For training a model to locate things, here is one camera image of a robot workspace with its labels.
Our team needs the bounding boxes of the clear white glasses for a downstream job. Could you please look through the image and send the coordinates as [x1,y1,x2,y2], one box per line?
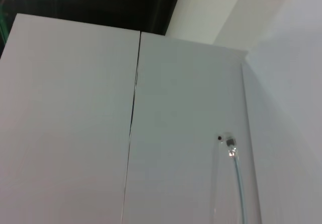
[213,131,249,224]

